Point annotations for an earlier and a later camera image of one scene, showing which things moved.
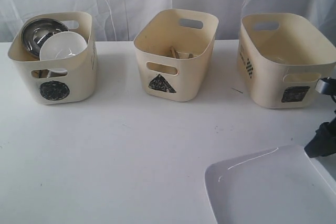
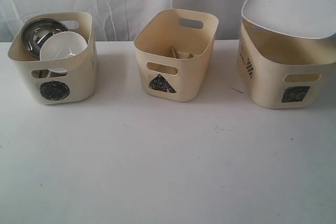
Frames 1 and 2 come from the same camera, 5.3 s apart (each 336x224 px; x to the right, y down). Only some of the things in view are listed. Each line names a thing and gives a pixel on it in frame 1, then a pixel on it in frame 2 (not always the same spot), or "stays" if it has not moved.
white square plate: [281, 185] → [301, 4]
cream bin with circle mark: [60, 81] stays
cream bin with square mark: [280, 55] stays
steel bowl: [36, 31] stays
